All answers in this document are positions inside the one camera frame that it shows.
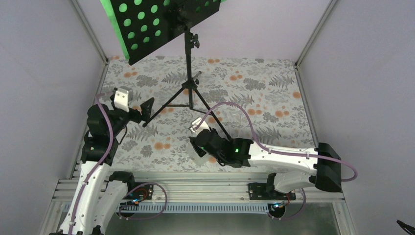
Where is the white metronome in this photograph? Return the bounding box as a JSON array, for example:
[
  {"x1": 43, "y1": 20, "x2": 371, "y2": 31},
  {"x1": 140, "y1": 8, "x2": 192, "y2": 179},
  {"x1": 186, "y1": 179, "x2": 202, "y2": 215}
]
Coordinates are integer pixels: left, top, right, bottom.
[{"x1": 186, "y1": 143, "x2": 210, "y2": 166}]

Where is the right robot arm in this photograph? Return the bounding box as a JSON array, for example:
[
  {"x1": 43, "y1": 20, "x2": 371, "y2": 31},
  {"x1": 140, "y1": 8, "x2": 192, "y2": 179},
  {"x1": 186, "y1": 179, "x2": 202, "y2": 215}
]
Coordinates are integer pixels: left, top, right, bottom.
[{"x1": 189, "y1": 128, "x2": 342, "y2": 199}]

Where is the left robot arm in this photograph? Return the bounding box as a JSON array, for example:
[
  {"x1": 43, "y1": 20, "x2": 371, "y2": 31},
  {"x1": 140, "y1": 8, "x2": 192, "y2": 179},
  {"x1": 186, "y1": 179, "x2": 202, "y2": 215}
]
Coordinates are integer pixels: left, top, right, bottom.
[{"x1": 56, "y1": 98, "x2": 154, "y2": 235}]

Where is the floral patterned table mat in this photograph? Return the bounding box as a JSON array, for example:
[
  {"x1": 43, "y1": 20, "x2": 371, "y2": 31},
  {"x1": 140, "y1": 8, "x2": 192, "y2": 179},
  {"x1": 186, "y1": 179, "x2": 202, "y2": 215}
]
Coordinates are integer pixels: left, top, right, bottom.
[{"x1": 102, "y1": 56, "x2": 314, "y2": 173}]

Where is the black perforated music stand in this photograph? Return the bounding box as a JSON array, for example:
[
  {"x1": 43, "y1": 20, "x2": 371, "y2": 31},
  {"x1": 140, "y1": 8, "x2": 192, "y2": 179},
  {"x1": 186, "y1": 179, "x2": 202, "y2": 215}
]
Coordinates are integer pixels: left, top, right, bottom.
[{"x1": 110, "y1": 0, "x2": 233, "y2": 141}]

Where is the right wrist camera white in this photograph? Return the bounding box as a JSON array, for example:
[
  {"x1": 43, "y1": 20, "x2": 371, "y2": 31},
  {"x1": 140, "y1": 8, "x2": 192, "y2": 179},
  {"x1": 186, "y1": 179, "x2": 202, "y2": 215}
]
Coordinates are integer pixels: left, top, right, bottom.
[{"x1": 189, "y1": 117, "x2": 209, "y2": 135}]

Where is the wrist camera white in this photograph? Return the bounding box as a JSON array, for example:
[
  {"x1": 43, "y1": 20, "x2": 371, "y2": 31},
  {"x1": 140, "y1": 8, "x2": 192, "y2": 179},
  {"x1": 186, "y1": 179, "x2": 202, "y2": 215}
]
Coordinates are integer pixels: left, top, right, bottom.
[
  {"x1": 189, "y1": 117, "x2": 209, "y2": 135},
  {"x1": 112, "y1": 86, "x2": 133, "y2": 113}
]

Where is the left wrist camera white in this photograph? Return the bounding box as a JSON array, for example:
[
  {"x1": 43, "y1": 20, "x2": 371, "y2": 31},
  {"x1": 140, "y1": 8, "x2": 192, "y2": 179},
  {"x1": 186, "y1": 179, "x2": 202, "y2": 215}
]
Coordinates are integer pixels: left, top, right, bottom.
[{"x1": 112, "y1": 86, "x2": 133, "y2": 113}]

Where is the aluminium rail frame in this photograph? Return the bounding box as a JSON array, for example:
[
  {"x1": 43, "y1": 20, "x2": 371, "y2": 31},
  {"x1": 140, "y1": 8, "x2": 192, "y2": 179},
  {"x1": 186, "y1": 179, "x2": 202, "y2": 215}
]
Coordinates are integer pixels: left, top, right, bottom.
[{"x1": 39, "y1": 171, "x2": 357, "y2": 235}]

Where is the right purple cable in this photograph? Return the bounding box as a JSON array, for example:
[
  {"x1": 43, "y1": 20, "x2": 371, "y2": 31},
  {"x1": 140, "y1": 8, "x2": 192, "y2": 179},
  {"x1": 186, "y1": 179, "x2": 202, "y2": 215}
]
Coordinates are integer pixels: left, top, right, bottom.
[{"x1": 196, "y1": 101, "x2": 358, "y2": 182}]

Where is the purple cable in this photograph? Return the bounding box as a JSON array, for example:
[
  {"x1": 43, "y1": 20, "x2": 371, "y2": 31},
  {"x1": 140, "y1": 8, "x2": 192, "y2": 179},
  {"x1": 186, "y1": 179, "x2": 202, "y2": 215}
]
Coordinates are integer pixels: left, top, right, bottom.
[
  {"x1": 196, "y1": 101, "x2": 358, "y2": 182},
  {"x1": 66, "y1": 93, "x2": 115, "y2": 235}
]

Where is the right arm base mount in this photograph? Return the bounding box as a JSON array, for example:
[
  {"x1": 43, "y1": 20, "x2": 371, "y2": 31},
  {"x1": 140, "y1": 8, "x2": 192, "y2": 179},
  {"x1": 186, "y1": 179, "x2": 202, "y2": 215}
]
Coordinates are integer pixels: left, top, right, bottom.
[{"x1": 248, "y1": 183, "x2": 296, "y2": 219}]

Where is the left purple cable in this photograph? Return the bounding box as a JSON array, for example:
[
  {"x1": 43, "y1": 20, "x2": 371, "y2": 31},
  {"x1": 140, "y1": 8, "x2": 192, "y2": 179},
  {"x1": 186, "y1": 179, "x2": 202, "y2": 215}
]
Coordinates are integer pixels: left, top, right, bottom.
[{"x1": 66, "y1": 93, "x2": 115, "y2": 235}]

